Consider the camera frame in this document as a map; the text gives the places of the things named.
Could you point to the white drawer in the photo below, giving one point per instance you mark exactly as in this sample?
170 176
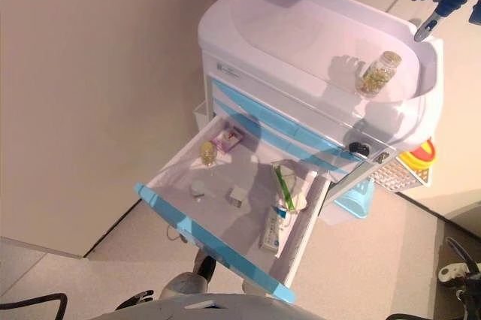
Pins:
188 228

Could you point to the yellow capsule bottle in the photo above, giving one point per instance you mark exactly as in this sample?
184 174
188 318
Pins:
377 74
208 153

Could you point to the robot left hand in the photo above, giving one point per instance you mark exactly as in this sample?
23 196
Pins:
137 299

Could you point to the white cap medicine bottle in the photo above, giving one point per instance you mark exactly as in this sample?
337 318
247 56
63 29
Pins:
197 188

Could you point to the white mesh basket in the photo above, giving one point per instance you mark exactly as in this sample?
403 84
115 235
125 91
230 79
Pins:
398 179

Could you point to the grey robot torso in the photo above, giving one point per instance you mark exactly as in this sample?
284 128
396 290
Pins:
203 308

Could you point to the pink white medicine box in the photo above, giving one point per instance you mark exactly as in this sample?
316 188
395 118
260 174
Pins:
227 139

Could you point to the green white medicine box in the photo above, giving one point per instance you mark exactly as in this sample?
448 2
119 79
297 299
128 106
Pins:
287 181

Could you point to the white medical cart blue drawers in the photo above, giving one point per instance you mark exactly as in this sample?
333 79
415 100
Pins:
300 34

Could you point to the yellow sharps container red lid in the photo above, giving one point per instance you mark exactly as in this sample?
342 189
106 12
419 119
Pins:
419 156

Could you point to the small grey box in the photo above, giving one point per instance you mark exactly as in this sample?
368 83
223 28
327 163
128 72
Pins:
237 195

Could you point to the blue white medicine box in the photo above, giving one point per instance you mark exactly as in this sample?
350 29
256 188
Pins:
272 231

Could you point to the metal cart side latch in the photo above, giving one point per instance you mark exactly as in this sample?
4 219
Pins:
382 157

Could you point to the black cart keys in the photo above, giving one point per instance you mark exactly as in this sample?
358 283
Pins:
359 148

